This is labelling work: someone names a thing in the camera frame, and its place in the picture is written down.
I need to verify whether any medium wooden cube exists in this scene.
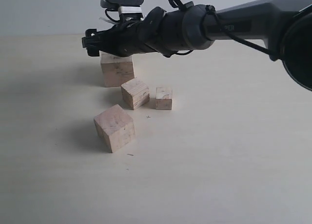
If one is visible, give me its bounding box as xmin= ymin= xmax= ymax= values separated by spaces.
xmin=121 ymin=78 xmax=150 ymax=110

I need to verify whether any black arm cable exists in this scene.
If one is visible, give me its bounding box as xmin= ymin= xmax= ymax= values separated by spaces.
xmin=165 ymin=0 xmax=286 ymax=61

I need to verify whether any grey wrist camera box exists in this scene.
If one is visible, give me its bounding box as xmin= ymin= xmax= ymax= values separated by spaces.
xmin=100 ymin=0 xmax=144 ymax=15

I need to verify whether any second largest wooden cube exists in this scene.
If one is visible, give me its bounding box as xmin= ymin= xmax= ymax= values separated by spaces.
xmin=94 ymin=104 xmax=135 ymax=153

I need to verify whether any smallest wooden cube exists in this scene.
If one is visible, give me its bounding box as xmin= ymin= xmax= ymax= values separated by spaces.
xmin=156 ymin=87 xmax=173 ymax=110

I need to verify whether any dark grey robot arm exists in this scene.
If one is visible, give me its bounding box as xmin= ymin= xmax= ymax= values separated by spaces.
xmin=81 ymin=0 xmax=312 ymax=90

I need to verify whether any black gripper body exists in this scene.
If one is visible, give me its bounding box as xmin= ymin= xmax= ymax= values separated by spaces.
xmin=81 ymin=20 xmax=151 ymax=57

